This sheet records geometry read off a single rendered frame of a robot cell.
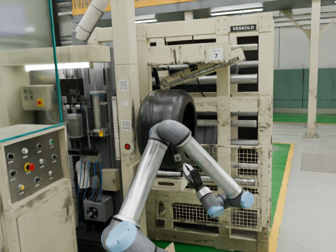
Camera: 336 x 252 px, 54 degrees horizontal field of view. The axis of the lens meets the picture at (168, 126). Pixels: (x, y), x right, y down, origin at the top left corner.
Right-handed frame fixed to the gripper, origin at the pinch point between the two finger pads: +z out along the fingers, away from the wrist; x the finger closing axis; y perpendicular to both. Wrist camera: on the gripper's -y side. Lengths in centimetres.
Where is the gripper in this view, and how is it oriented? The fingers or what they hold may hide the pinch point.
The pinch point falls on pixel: (184, 164)
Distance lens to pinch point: 208.7
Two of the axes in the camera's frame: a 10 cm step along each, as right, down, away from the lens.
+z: -4.8, -6.7, 5.6
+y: 0.8, 6.1, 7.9
